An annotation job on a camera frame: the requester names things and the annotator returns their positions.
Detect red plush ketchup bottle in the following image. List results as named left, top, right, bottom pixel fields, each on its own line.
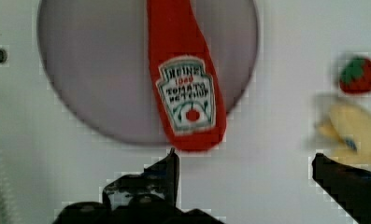
left=147, top=0, right=226, bottom=151

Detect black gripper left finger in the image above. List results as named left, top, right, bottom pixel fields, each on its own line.
left=52, top=149, right=224, bottom=224

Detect yellow plush banana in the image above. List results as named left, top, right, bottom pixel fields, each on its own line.
left=316, top=103, right=371, bottom=172

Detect grey round plate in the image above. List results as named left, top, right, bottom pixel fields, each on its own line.
left=37, top=0, right=260, bottom=145

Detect red plush strawberry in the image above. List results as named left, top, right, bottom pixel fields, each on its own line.
left=339, top=56, right=371, bottom=94

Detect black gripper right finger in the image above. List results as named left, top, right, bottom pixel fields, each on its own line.
left=311, top=153, right=371, bottom=224

